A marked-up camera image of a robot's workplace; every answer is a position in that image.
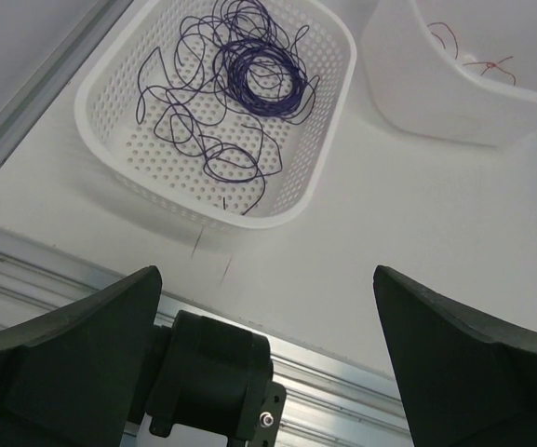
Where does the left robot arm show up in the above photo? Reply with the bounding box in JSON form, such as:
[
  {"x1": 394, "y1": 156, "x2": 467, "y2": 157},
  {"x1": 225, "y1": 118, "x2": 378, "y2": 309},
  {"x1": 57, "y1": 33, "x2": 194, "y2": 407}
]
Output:
[{"x1": 0, "y1": 266, "x2": 537, "y2": 446}]

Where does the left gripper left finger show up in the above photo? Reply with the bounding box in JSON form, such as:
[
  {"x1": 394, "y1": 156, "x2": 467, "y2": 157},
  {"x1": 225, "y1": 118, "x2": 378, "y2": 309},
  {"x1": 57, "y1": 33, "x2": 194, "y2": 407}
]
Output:
[{"x1": 0, "y1": 266, "x2": 162, "y2": 446}]

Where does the white deep plastic basket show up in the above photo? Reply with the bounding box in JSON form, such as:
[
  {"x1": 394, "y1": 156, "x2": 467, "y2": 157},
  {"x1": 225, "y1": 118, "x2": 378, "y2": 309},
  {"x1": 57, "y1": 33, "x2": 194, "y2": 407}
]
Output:
[{"x1": 359, "y1": 1, "x2": 537, "y2": 146}]

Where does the white perforated flat basket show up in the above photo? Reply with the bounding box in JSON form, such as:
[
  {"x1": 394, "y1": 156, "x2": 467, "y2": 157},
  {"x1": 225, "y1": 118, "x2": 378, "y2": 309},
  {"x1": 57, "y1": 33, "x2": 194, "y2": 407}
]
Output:
[{"x1": 74, "y1": 1, "x2": 356, "y2": 230}]

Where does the red wire in basket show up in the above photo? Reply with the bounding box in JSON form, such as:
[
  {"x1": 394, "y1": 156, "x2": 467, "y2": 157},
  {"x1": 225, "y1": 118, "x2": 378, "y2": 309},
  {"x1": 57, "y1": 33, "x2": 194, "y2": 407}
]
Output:
[{"x1": 428, "y1": 20, "x2": 517, "y2": 86}]

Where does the left aluminium frame post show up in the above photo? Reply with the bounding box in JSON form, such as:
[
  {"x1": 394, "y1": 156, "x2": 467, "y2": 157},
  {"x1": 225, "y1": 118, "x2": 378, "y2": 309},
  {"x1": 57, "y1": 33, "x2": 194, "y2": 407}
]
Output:
[{"x1": 0, "y1": 1, "x2": 130, "y2": 169}]

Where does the purple wire coil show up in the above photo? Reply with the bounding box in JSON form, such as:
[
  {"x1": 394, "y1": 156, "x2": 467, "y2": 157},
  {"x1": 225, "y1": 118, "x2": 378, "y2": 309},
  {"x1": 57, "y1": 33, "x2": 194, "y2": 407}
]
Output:
[{"x1": 135, "y1": 0, "x2": 320, "y2": 216}]

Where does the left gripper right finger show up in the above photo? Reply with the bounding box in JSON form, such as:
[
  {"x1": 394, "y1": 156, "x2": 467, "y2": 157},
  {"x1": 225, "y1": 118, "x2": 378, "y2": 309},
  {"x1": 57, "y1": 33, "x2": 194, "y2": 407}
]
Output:
[{"x1": 373, "y1": 265, "x2": 537, "y2": 446}]

